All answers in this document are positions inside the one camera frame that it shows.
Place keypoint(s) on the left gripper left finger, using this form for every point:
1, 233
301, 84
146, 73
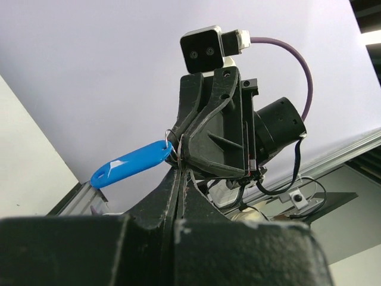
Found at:
134, 248

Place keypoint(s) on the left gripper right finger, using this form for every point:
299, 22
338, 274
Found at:
210, 249

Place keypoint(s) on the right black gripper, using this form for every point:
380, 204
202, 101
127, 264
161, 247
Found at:
220, 139

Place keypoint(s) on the blue key tag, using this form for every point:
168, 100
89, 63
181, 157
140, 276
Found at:
132, 163

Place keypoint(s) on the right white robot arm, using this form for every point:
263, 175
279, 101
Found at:
277, 125

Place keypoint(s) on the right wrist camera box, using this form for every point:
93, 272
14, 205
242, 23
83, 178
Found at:
205, 49

